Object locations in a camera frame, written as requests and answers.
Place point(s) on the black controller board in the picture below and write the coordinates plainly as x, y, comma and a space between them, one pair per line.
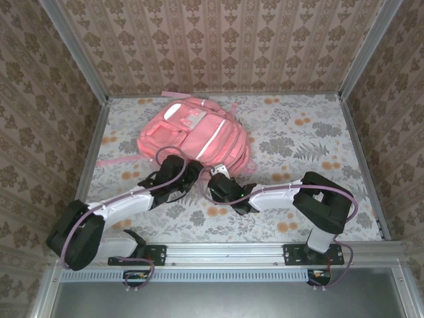
319, 277
136, 277

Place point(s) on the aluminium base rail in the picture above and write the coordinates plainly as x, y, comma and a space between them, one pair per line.
225, 253

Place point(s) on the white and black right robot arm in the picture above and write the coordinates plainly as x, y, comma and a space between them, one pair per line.
275, 198

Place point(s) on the pink backpack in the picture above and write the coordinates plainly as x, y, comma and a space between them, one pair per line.
198, 139

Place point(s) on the aluminium side rail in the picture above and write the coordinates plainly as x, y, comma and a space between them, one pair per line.
364, 165
93, 149

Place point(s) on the aluminium back rail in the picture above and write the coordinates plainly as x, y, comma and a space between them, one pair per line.
281, 94

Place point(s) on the grey metal panel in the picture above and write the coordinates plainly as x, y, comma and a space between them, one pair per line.
232, 301

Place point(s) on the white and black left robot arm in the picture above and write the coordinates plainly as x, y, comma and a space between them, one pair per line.
126, 203

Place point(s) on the aluminium frame post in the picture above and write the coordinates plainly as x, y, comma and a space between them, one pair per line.
368, 49
75, 49

